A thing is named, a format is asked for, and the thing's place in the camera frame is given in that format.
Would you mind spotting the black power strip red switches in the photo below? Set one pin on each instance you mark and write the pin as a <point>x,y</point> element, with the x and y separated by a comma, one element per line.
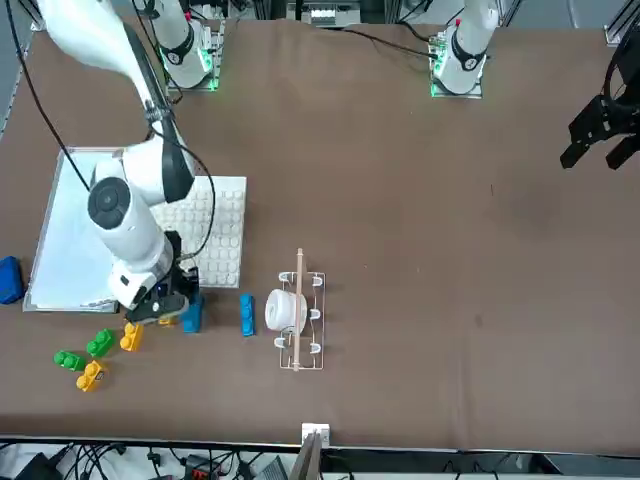
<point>202,472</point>

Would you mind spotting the white power strip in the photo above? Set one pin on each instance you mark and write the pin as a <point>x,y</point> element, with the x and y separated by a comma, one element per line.
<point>322,14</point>

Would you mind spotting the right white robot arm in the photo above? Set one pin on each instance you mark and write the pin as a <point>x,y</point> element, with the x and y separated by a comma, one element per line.
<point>130,235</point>

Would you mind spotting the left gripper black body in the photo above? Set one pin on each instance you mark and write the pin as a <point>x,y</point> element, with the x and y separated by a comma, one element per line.
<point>630,112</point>

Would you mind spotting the upright aluminium post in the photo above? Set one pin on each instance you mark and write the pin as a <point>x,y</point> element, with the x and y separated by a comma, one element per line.
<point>307,460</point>

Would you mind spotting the white cup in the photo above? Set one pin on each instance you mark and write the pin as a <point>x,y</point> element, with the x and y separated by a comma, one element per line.
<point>280,310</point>

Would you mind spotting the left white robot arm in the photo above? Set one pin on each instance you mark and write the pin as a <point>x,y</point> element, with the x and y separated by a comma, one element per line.
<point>467,50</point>

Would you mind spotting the blue whiteboard eraser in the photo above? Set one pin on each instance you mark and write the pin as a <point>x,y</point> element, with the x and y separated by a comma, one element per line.
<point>10,280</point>

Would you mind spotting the white socket box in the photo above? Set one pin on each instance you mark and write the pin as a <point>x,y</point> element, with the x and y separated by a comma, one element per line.
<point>315,430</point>

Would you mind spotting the green two-stud block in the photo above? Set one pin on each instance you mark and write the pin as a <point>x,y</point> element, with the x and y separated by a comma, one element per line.
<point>69,360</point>
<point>101,344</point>

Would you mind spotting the blue three-stud block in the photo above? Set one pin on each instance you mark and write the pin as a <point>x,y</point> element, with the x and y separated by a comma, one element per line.
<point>247,315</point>
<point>194,320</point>

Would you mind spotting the aluminium frame profile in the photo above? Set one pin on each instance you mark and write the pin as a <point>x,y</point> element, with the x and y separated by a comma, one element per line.
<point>617,30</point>

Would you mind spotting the white studded baseplate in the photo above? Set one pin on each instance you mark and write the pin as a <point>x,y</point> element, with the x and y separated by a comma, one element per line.
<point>225,235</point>

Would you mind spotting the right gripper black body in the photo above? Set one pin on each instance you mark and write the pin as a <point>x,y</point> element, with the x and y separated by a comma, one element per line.
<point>187,282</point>

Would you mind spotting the yellow block with dark sticker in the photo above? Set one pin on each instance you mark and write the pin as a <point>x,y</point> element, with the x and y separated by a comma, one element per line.
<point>89,378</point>

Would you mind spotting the whiteboard with silver frame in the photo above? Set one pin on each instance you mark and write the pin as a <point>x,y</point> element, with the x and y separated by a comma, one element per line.
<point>60,240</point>

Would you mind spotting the black power adapter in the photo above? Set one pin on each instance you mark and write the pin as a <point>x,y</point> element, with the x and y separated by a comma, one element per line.
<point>37,467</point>

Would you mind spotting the aluminium frame corner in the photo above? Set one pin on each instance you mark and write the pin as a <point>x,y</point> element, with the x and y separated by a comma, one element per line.
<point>40,22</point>

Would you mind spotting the yellow two-stud block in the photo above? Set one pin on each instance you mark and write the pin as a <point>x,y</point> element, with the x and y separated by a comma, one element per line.
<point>131,339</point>
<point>167,322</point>

